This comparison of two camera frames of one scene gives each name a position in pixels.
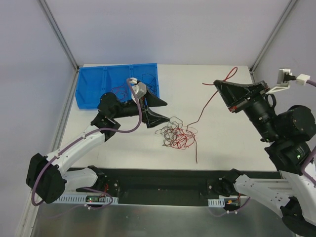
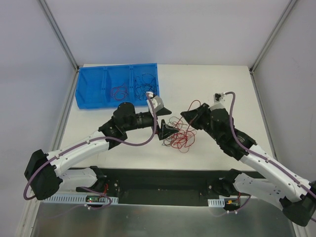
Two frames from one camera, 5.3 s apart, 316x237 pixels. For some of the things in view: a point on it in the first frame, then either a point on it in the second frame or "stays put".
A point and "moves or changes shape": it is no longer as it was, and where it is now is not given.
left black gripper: (144, 109) to (156, 121)
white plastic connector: (285, 76) to (217, 97)
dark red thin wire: (120, 91) stays put
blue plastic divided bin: (93, 82) stays put
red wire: (194, 123) to (196, 100)
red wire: (181, 139) moves or changes shape
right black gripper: (247, 99) to (202, 117)
